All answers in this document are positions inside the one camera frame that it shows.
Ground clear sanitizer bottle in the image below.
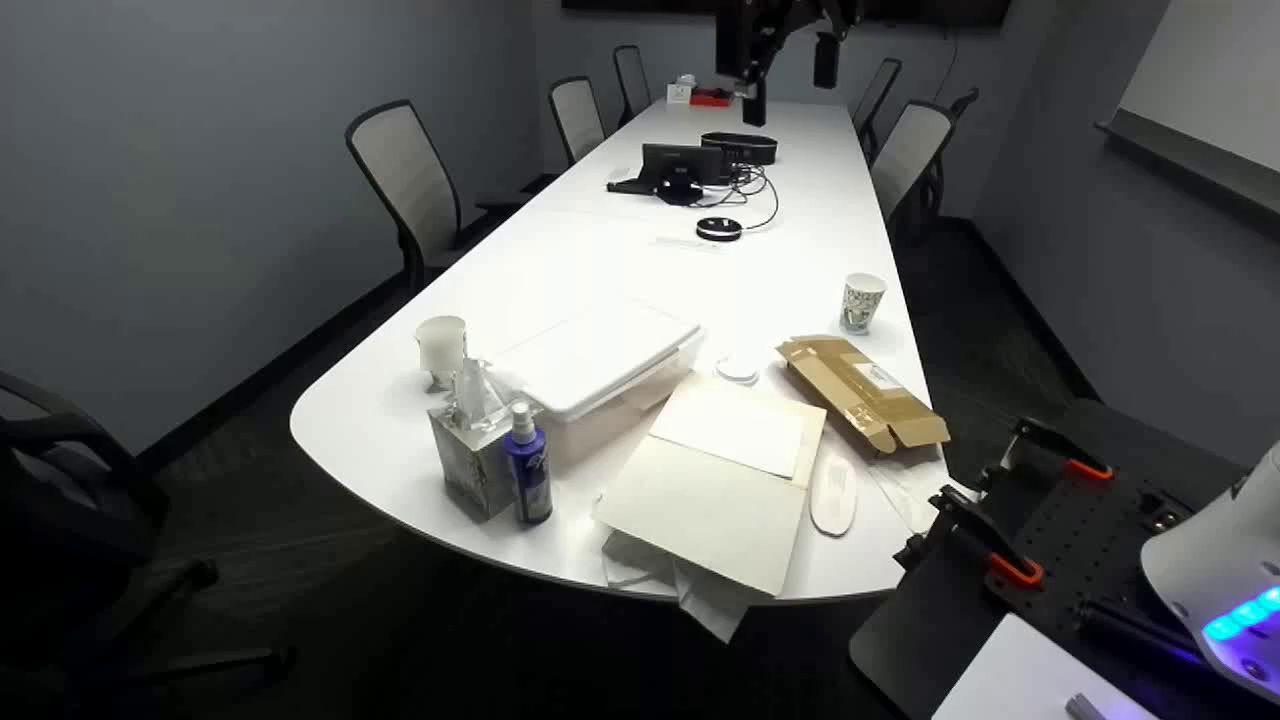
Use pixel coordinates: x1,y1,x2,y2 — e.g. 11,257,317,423
500,396,556,528

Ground grey patterned tissue box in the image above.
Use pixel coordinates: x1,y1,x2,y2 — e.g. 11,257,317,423
426,393,520,523

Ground grey mesh office chair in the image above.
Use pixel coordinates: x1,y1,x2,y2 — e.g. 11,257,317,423
546,72,612,168
852,51,907,140
867,96,959,223
345,96,471,292
607,42,662,121

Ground black wall screen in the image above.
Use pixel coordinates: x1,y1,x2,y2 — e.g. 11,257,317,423
556,0,1011,30

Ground black conference phone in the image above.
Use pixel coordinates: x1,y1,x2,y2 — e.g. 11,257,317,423
604,140,731,210

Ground loose white papers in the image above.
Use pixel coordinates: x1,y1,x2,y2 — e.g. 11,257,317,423
596,532,760,647

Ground white flat board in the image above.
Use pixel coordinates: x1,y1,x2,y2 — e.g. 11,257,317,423
927,607,1164,720

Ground black swivel office chair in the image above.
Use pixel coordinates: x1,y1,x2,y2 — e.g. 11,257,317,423
0,370,302,720

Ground white paper sheet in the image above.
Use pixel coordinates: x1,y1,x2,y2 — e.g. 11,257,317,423
594,431,815,602

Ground printed paper cup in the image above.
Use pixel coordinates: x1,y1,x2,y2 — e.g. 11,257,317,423
841,269,891,337

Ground wall whiteboard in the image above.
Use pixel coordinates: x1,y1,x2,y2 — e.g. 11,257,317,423
1097,0,1280,223

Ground small round white cap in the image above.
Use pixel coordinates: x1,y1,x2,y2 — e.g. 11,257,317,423
711,357,765,393

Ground white lidded plastic container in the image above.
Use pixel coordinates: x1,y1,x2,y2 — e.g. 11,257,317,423
491,297,710,471

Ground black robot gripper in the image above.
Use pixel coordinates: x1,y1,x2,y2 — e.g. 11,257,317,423
711,0,787,131

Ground black mounting board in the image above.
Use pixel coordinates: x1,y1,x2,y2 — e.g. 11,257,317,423
843,396,1280,720

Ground flat brown cardboard box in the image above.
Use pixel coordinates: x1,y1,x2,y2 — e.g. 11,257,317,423
775,333,958,457

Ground black table cables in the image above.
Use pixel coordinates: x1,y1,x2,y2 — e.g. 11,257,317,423
717,162,787,232

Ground black clamp orange tip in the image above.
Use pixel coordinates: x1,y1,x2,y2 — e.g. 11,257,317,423
891,479,1054,595
995,413,1120,490

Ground white robot base blue light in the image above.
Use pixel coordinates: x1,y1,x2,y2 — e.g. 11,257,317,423
1137,435,1280,703

